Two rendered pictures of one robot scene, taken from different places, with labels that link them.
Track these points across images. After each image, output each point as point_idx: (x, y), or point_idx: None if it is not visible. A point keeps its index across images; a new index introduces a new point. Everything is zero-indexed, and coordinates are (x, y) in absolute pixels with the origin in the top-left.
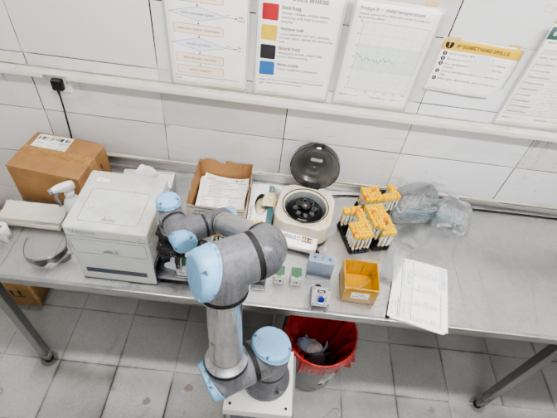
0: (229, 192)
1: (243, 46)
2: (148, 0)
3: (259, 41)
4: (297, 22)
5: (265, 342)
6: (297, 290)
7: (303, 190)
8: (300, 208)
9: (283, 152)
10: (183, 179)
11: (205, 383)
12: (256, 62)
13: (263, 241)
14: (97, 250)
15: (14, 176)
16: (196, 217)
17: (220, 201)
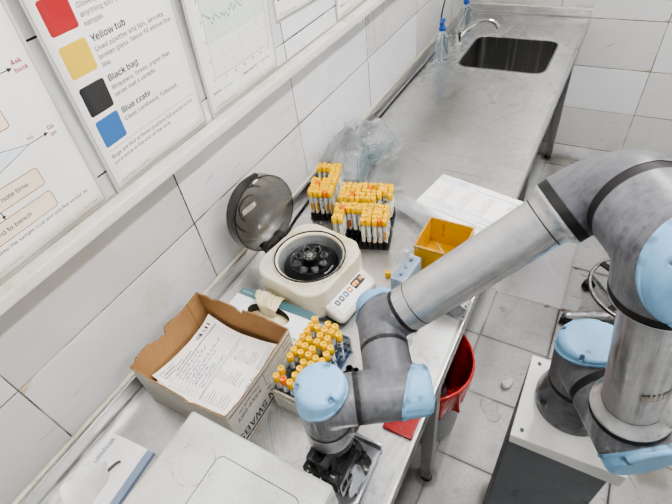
0: (217, 353)
1: (53, 117)
2: None
3: (74, 86)
4: (109, 10)
5: (596, 345)
6: (427, 324)
7: (280, 249)
8: (308, 264)
9: (205, 241)
10: (127, 428)
11: (638, 470)
12: (92, 131)
13: (658, 155)
14: None
15: None
16: (378, 348)
17: (230, 371)
